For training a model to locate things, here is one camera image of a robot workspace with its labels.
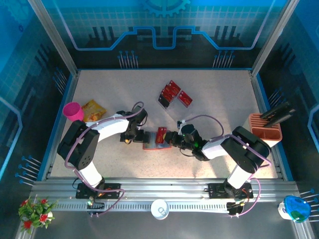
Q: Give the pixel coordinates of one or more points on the orange card holder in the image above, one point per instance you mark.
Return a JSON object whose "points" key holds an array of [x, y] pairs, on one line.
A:
{"points": [[150, 145]]}

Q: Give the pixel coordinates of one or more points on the red credit card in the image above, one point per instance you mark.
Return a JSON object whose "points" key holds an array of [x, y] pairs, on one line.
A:
{"points": [[161, 134], [170, 91], [185, 98], [174, 85], [167, 96]]}

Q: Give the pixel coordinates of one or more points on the black credit card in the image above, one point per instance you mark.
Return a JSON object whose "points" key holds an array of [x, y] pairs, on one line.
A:
{"points": [[163, 102]]}

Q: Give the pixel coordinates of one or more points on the red packets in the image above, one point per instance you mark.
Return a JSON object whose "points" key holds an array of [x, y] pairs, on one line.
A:
{"points": [[175, 99]]}

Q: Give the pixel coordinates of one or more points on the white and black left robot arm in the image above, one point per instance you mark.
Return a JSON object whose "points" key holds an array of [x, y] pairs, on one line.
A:
{"points": [[112, 128]]}

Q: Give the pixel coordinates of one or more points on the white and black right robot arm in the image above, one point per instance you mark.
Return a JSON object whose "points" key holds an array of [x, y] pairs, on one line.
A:
{"points": [[214, 150]]}

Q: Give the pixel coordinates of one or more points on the yellow snack bag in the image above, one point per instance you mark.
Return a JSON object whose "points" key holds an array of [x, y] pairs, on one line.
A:
{"points": [[94, 112]]}

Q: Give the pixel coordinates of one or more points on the pink plastic goblet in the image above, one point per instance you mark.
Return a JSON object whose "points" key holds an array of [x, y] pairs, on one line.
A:
{"points": [[72, 112]]}

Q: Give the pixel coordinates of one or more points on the white round tin can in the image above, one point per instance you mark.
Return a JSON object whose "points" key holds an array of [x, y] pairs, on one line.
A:
{"points": [[159, 210]]}

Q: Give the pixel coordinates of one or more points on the orange and white knife block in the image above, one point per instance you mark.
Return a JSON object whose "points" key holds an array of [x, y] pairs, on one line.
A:
{"points": [[274, 135]]}

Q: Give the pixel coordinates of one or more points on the white jar with blue lid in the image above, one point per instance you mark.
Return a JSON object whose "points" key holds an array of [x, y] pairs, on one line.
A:
{"points": [[296, 207]]}

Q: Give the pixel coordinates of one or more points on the artificial plant with red flowers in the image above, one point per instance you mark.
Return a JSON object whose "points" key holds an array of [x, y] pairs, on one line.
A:
{"points": [[35, 214]]}

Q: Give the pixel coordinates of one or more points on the aluminium mounting rail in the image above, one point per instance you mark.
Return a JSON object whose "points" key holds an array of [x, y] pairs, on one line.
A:
{"points": [[162, 186]]}

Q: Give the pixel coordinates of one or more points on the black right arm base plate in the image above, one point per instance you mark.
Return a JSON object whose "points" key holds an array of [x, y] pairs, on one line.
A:
{"points": [[216, 190]]}

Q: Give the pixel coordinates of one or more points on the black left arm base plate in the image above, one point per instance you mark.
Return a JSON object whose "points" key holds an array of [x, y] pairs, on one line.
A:
{"points": [[112, 190]]}

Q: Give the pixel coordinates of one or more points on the aluminium frame post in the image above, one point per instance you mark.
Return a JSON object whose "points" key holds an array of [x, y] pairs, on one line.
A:
{"points": [[52, 32], [274, 37]]}

